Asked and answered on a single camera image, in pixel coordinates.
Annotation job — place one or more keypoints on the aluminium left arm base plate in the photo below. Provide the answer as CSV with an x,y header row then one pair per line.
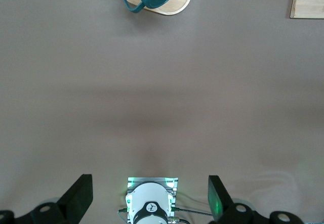
x,y
152,180

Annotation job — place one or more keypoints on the wooden cutting board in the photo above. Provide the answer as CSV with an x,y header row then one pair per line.
x,y
308,1

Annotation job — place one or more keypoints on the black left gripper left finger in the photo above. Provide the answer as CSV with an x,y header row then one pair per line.
x,y
73,201

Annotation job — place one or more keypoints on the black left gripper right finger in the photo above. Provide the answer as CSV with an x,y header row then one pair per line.
x,y
219,198

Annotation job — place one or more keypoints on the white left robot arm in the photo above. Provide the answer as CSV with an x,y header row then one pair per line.
x,y
149,196

